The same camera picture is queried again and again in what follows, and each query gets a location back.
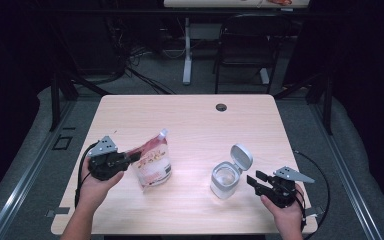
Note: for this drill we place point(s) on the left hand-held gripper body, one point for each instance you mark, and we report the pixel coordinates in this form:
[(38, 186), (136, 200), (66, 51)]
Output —
[(108, 165)]

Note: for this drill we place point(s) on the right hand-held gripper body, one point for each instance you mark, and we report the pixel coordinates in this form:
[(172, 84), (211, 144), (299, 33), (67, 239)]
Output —
[(281, 195)]

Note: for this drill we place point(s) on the pink refill pouch with spout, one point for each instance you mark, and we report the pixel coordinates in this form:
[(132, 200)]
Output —
[(153, 163)]

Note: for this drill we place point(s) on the white container with hinged lid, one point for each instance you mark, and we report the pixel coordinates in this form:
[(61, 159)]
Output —
[(225, 181)]

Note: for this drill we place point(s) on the person's right hand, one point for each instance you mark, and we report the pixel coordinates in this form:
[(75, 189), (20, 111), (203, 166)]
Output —
[(290, 220)]

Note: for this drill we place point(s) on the person's left hand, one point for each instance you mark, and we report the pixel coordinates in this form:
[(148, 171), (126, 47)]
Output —
[(91, 193)]

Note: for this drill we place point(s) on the grey tape piece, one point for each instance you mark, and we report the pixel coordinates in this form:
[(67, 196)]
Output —
[(55, 212), (313, 211)]

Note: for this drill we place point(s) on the black round table grommet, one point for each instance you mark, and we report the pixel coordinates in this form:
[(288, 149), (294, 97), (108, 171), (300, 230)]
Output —
[(221, 107)]

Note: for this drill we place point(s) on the black metal stand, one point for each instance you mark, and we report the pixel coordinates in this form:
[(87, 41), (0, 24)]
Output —
[(55, 100), (328, 106)]

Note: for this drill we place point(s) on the white desk foot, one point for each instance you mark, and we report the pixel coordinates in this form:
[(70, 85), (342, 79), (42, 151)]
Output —
[(264, 76)]

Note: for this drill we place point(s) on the white desk leg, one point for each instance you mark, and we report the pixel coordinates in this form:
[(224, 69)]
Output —
[(187, 60)]

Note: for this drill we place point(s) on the black folding chair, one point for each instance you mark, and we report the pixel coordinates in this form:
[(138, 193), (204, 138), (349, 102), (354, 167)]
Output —
[(250, 50)]

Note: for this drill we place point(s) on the light background desk top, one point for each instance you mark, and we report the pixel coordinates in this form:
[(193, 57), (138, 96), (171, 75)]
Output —
[(213, 3)]

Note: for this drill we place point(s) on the aluminium floor rail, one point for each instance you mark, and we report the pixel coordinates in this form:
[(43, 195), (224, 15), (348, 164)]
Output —
[(346, 173), (26, 173)]

